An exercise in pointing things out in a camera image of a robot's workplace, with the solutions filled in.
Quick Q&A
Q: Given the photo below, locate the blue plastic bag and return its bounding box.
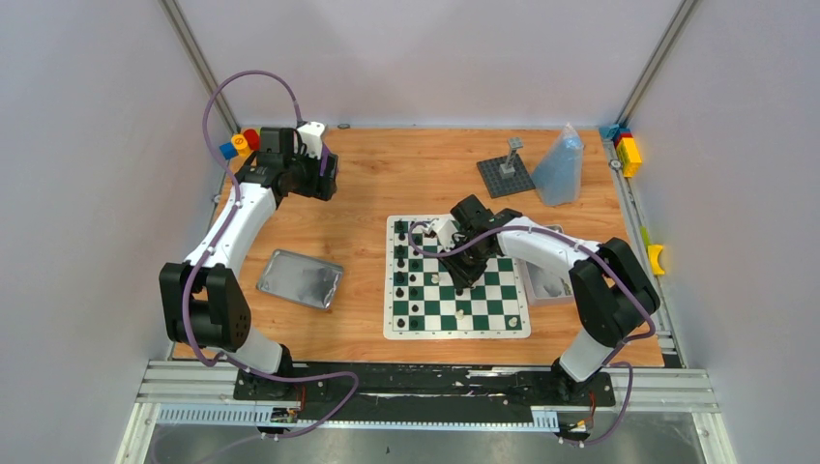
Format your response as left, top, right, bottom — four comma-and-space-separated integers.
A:
531, 124, 584, 207

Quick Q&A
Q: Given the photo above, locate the yellow wooden cylinder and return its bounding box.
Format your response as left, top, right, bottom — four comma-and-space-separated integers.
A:
231, 133, 252, 157

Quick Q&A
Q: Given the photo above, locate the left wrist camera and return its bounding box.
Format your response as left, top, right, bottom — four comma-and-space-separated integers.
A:
297, 122, 327, 160

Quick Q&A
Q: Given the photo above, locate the silver metal tin box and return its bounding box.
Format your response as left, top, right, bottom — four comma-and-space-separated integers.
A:
516, 257, 573, 306

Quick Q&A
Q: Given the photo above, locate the grey lego tower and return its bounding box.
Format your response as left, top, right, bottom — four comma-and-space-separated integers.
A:
499, 137, 523, 179

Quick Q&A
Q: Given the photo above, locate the dark grey lego baseplate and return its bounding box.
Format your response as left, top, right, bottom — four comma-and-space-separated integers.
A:
477, 155, 535, 198

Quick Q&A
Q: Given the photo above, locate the colourful lego brick stack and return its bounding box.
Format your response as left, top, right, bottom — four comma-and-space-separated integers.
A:
599, 125, 642, 178

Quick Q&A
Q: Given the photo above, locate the red wooden cylinder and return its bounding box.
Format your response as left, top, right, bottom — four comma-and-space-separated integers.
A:
243, 129, 260, 152

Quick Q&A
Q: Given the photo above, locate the green white chess board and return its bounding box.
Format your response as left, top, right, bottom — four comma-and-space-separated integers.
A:
383, 215, 531, 340

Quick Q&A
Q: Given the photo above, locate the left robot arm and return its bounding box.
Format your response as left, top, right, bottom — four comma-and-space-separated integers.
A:
159, 122, 338, 399

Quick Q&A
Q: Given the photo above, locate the yellow curved block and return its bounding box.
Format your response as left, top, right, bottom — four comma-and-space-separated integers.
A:
640, 226, 665, 276

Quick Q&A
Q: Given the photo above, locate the silver tin lid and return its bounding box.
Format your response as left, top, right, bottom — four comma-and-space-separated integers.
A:
256, 249, 343, 311

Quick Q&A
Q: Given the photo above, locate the blue wooden block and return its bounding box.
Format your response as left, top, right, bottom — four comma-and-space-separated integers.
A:
219, 142, 238, 160

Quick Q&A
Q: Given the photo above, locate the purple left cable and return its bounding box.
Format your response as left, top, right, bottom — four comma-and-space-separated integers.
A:
180, 70, 360, 464

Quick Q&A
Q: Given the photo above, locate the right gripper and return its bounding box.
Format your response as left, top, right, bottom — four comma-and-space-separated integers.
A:
437, 236, 492, 291

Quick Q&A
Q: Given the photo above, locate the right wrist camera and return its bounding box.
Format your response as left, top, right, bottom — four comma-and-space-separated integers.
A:
425, 216, 457, 251

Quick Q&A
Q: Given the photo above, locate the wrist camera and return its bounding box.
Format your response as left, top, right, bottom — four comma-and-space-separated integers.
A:
425, 216, 457, 251
297, 122, 327, 160

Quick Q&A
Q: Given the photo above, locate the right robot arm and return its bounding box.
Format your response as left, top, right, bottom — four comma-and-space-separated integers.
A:
424, 195, 660, 404

